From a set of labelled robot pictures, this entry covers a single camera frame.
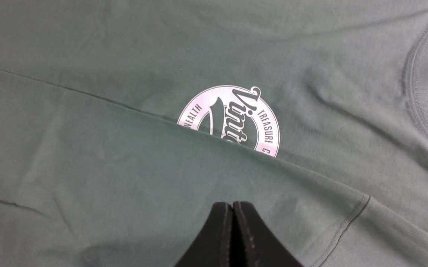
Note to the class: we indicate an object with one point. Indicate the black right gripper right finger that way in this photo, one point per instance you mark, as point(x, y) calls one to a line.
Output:
point(254, 245)

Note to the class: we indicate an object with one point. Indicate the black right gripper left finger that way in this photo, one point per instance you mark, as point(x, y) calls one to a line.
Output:
point(211, 247)

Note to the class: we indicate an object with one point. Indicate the green long-sleeve shirt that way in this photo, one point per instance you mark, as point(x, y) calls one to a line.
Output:
point(123, 121)

